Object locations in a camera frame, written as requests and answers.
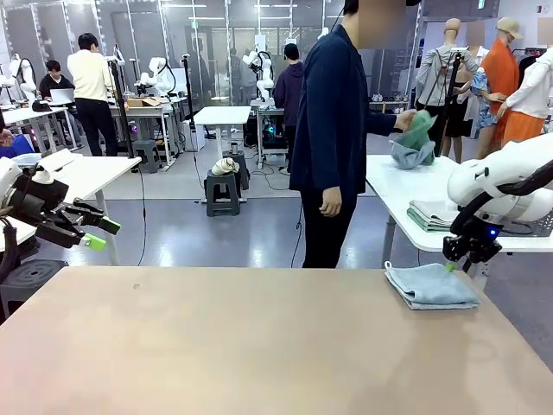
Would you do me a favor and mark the grey plastic lattice basket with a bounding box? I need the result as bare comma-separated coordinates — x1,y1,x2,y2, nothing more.
500,214,553,238

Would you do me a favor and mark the man in cream sweater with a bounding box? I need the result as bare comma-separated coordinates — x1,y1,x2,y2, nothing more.
67,32,118,157

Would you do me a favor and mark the white side table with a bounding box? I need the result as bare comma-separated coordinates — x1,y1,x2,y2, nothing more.
0,150,143,267
365,154,553,278

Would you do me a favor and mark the grey-blue towel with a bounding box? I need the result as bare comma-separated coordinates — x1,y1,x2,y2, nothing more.
390,138,435,170

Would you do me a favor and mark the mannequin in orange jacket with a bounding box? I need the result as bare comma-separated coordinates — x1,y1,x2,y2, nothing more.
480,16,526,146

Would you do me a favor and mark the figure in black skirt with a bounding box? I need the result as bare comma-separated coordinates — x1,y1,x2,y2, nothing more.
444,20,492,163

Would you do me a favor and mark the navy-sleeved left forearm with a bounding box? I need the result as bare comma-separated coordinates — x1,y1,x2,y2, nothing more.
366,110,401,137

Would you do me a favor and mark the black plastic stool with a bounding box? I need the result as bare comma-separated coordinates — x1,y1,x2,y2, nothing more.
0,259,70,323

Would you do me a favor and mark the white standing desk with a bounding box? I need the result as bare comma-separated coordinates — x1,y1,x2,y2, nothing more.
193,105,252,205

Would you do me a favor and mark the light blue terry towel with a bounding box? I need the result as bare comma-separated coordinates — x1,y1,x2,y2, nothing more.
384,261,481,311

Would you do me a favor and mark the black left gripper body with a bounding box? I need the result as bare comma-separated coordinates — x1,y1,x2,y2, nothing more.
8,166,70,226

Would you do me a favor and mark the black stand pole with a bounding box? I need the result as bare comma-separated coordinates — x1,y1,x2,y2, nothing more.
181,54,196,127

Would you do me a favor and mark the black tripod stand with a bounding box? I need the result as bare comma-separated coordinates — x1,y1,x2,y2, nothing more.
409,46,468,156
106,42,138,159

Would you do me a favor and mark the person in navy jacket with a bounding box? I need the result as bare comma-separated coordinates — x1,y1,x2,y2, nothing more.
288,0,410,269

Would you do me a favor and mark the silver laptop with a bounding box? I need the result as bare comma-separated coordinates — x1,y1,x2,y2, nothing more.
49,88,79,106

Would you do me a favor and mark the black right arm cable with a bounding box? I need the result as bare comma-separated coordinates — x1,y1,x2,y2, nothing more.
448,159,553,237

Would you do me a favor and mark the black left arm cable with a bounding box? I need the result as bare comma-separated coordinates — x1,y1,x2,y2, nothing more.
0,214,22,284

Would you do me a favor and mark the mannequin in blue floral dress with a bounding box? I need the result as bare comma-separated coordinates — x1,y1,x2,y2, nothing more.
469,67,505,160

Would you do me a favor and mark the white computer case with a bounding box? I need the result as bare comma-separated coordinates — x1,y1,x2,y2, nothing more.
180,119,207,152

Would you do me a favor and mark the person in dark purple hoodie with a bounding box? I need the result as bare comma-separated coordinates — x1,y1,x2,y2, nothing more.
273,42,308,176

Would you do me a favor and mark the open cardboard box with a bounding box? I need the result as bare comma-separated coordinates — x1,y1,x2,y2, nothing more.
124,96,168,108

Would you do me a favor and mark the person's left hand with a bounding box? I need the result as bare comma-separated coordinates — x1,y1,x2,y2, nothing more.
396,110,418,131

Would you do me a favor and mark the navy-sleeved right forearm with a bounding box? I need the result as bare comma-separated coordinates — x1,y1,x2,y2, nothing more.
319,129,362,194

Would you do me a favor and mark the grey robot workbench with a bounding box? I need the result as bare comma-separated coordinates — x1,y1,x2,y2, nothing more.
250,99,289,170

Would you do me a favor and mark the mannequin in grey shirt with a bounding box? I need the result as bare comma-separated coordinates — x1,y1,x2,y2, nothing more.
414,17,481,163

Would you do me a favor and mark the green terry towel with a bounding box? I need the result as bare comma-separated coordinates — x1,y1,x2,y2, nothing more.
395,108,438,168
405,209,454,233

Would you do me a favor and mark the white shoe shelf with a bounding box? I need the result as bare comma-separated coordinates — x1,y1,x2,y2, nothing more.
369,93,411,116

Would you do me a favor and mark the grey workshop desk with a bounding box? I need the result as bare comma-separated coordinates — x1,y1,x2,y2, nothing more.
110,101,188,168

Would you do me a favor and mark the grey plastic step stool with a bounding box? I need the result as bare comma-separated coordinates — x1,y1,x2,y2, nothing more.
222,150,251,191
132,138,162,174
205,169,243,217

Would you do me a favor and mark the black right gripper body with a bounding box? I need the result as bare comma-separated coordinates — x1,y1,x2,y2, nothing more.
442,222,503,263

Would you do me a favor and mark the white office desk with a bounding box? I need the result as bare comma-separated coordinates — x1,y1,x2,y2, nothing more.
0,105,83,153

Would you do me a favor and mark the person in blue shirt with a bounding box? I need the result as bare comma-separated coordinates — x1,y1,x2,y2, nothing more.
0,128,36,159

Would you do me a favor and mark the beige crumpled cloth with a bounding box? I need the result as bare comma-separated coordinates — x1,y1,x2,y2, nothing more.
210,157,241,176

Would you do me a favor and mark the seated man in black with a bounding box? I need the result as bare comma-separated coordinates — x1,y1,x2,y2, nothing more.
39,59,83,136

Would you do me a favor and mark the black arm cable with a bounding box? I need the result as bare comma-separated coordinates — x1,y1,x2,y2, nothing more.
0,214,22,284
448,159,553,237

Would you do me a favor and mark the person's right hand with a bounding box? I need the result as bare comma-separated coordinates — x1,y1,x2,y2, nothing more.
319,186,345,218

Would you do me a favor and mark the mannequin with orange trousers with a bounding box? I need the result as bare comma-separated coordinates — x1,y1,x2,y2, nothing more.
496,42,553,144

